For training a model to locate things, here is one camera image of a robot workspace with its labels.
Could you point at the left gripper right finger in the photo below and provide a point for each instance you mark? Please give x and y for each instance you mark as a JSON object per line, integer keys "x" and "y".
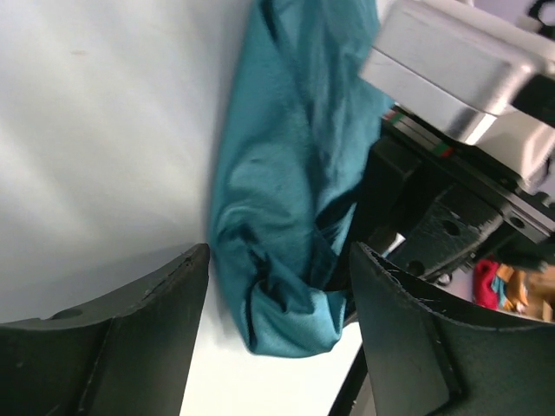
{"x": 431, "y": 353}

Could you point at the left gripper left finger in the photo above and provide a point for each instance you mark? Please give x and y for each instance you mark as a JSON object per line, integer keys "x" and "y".
{"x": 125, "y": 353}

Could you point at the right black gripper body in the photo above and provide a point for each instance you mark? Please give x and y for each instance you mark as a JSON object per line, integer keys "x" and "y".
{"x": 452, "y": 204}

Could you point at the teal satin napkin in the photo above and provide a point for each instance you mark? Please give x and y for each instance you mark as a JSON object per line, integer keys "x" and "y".
{"x": 299, "y": 127}

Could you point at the red cloth in background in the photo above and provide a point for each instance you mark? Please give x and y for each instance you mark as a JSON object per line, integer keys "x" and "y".
{"x": 484, "y": 272}

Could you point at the cardboard boxes in background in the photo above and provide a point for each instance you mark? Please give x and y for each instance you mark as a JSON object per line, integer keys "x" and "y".
{"x": 529, "y": 294}

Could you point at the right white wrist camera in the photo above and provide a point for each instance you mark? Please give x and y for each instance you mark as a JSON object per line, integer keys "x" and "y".
{"x": 470, "y": 75}

